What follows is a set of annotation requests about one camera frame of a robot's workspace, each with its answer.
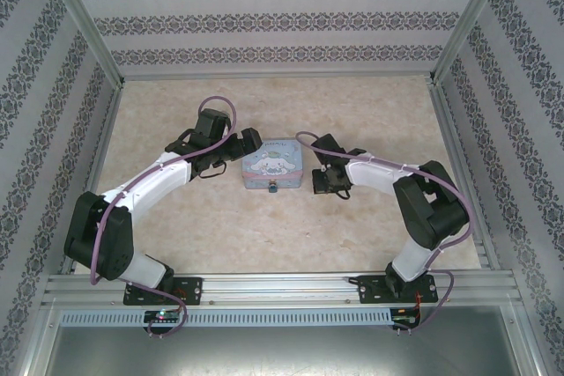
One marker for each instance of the grey metal panel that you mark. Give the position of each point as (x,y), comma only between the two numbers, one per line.
(282,349)

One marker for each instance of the light blue cartoon tin box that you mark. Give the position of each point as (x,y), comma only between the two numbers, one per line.
(273,164)

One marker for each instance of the aluminium frame post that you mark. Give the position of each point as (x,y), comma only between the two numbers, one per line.
(79,10)
(471,15)

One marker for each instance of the aluminium side rail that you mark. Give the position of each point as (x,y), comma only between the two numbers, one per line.
(94,169)
(458,164)

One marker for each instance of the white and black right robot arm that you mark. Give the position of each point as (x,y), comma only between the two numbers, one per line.
(374,173)

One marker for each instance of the small blue padlock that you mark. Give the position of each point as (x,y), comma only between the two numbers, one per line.
(273,189)

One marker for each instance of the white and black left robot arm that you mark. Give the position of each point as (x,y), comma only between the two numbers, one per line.
(145,182)

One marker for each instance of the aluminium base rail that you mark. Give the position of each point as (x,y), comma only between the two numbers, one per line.
(273,288)

